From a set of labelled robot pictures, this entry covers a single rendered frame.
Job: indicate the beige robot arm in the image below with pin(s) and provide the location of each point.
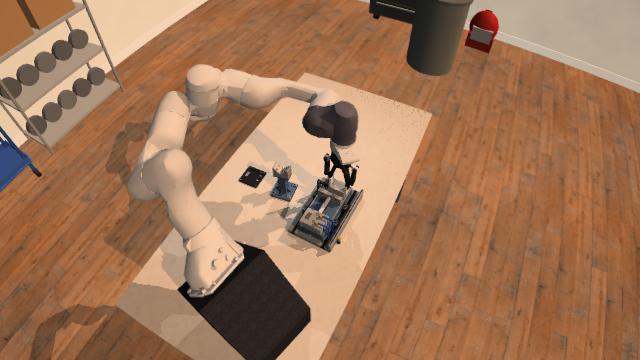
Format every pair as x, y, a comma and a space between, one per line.
169, 172

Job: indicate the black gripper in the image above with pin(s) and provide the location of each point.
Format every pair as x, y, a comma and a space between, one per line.
345, 170

